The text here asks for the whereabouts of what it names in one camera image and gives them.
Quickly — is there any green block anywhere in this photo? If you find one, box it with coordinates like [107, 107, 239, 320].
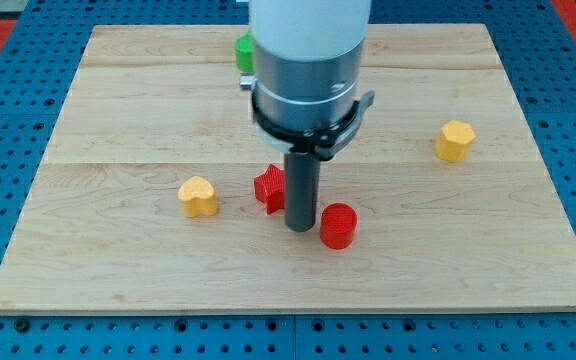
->
[234, 31, 254, 73]

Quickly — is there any yellow hexagon block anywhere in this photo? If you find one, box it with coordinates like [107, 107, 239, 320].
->
[434, 120, 476, 163]

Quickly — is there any red cylinder block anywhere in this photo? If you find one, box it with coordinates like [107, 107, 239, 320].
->
[320, 203, 358, 250]

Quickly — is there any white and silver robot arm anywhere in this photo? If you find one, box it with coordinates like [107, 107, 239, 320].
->
[249, 0, 374, 158]

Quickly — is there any yellow heart block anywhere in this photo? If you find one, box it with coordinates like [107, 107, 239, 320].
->
[177, 176, 219, 218]

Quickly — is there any black clamp ring with lever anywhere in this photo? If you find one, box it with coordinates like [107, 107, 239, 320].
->
[250, 89, 376, 162]

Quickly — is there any red star block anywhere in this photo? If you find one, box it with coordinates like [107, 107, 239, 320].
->
[253, 164, 285, 214]

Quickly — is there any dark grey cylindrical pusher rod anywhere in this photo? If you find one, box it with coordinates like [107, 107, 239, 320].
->
[284, 153, 320, 232]

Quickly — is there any wooden board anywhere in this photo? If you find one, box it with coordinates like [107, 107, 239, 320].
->
[0, 24, 576, 316]

